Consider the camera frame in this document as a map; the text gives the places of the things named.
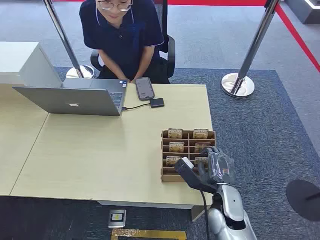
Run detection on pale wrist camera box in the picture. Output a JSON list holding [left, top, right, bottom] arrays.
[[181, 156, 195, 171]]

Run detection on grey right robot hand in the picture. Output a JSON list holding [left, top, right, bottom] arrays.
[[198, 147, 236, 186]]

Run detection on dark platform with light strip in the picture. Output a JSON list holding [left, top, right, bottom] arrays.
[[285, 0, 320, 25]]

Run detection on black office chair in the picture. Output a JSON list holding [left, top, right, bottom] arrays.
[[90, 0, 177, 84]]

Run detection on small black adapter box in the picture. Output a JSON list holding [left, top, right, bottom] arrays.
[[150, 98, 165, 109]]

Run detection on smartphone in grey case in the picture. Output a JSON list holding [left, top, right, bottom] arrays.
[[135, 77, 156, 102]]

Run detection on red barrier belt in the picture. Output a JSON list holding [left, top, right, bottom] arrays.
[[52, 0, 268, 7], [275, 3, 320, 74]]

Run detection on wooden card holder box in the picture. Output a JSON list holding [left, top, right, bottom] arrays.
[[161, 129, 217, 183]]

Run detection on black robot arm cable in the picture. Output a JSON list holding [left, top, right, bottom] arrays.
[[199, 188, 211, 240]]

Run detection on grey laptop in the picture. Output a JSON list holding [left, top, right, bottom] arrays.
[[12, 78, 128, 117]]

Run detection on dark blue carpet rug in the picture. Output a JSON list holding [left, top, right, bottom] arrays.
[[0, 67, 320, 240]]

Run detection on thin black laptop cable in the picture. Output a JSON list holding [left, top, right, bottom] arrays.
[[122, 103, 152, 112]]

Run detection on white cabinet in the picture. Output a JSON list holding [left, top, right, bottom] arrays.
[[0, 41, 63, 89]]

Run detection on metal floor socket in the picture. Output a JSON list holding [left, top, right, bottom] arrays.
[[108, 209, 128, 229]]

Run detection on chrome stanchion post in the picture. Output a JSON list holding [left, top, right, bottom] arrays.
[[42, 0, 96, 80], [221, 0, 281, 99]]

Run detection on black round base plate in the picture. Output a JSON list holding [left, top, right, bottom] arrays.
[[285, 179, 320, 223]]

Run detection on eyeglasses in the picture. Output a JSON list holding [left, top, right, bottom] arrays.
[[97, 0, 133, 13]]

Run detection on gold floor tape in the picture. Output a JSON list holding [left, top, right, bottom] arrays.
[[111, 228, 188, 240]]

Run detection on person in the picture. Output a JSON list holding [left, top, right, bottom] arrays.
[[79, 0, 171, 84]]

